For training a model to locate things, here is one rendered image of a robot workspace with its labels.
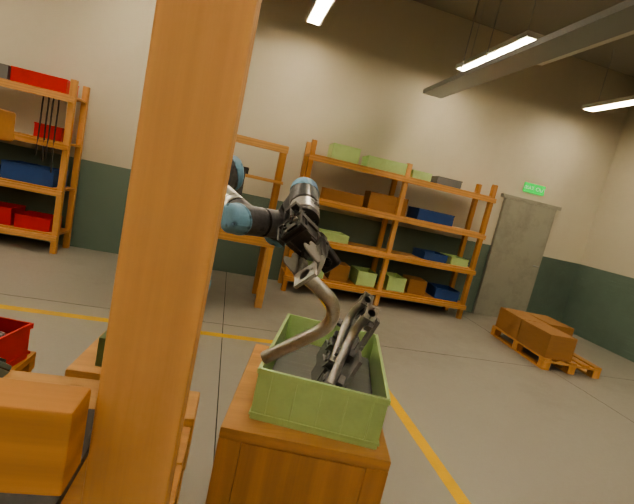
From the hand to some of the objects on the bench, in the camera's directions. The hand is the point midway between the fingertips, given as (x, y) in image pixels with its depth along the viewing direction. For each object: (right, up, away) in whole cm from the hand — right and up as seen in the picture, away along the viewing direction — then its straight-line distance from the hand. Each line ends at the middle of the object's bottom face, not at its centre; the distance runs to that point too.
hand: (310, 278), depth 84 cm
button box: (-86, -28, +19) cm, 92 cm away
